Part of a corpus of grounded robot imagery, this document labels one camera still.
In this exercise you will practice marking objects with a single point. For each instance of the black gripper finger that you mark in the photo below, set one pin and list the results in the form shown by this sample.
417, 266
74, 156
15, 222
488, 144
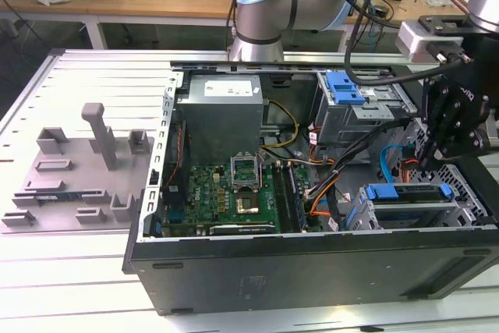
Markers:
430, 122
462, 126

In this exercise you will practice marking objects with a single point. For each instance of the hard disk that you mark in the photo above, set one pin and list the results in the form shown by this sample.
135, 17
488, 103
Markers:
384, 192

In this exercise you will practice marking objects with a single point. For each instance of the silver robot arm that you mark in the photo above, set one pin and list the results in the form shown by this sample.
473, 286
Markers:
261, 9

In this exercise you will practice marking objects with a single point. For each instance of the metal disk bay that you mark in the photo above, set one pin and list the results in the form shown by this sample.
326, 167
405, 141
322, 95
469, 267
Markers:
456, 214

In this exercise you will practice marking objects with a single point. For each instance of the metal drive cage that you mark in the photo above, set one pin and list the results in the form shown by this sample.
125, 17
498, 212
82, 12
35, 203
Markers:
339, 122

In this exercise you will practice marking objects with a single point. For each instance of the installed RAM stick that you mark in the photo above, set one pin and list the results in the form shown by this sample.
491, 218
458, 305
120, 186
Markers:
296, 200

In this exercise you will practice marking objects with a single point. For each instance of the black RAM slot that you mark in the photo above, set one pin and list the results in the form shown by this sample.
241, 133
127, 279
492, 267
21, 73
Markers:
290, 200
285, 200
280, 200

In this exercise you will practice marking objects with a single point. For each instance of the CPU socket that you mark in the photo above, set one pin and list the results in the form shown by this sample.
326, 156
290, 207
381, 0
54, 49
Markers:
245, 173

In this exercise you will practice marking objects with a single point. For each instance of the silver power supply unit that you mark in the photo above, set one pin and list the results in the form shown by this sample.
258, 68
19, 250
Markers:
218, 126

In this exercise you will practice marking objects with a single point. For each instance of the black graphics card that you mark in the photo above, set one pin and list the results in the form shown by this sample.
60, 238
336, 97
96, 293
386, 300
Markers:
241, 229

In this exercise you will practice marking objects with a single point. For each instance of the black PC case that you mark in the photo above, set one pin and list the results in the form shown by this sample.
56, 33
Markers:
273, 278

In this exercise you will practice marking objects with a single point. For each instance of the green motherboard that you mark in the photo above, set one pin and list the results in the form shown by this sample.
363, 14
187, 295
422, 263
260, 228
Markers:
210, 192

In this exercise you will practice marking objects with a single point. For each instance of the wooden desk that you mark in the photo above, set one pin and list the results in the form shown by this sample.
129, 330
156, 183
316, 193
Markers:
117, 1

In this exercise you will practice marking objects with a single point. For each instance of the grey parts rack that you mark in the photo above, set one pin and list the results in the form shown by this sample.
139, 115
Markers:
78, 177

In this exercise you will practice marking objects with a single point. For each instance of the loose RAM stick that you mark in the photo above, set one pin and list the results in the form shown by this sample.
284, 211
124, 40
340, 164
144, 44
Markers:
58, 196

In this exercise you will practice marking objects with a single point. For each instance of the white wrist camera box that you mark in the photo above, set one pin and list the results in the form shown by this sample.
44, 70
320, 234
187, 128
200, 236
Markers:
413, 40

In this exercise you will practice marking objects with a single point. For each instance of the blue plastic drive bracket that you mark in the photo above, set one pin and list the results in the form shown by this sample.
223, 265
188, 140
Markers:
343, 89

